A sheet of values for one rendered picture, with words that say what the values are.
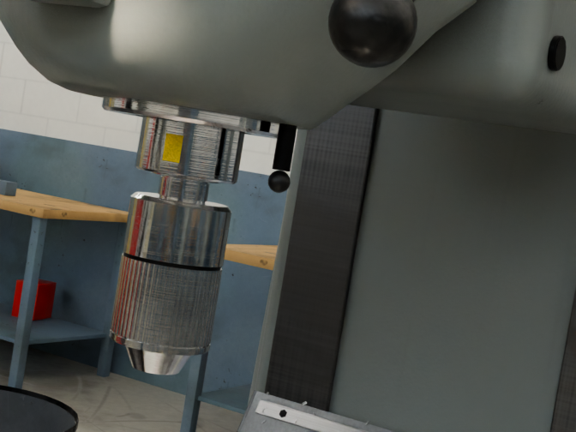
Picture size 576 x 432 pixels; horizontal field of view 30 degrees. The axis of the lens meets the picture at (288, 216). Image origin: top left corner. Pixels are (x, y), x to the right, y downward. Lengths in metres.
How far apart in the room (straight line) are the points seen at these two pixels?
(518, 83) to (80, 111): 5.66
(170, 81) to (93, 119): 5.68
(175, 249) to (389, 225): 0.40
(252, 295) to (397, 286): 4.57
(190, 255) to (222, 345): 5.05
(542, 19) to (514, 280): 0.31
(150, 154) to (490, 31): 0.18
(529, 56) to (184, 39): 0.20
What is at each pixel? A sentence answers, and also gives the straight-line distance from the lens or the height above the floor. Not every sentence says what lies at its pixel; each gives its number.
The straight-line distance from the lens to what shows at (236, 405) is 4.64.
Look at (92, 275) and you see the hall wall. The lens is 6.03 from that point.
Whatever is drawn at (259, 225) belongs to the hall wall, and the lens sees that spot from 5.39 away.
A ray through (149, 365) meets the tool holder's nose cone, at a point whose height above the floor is 1.19.
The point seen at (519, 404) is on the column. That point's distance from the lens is 0.82.
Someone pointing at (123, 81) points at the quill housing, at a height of 1.32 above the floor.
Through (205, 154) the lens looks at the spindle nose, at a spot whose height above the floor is 1.29.
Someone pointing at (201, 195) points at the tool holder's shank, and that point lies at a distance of 0.49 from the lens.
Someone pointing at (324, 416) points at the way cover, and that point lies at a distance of 0.88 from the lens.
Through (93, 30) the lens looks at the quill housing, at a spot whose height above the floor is 1.33.
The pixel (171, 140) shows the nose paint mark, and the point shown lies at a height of 1.30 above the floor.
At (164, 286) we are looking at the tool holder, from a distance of 0.48.
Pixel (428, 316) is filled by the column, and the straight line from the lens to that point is 0.84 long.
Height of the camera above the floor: 1.30
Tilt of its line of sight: 3 degrees down
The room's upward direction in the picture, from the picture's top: 9 degrees clockwise
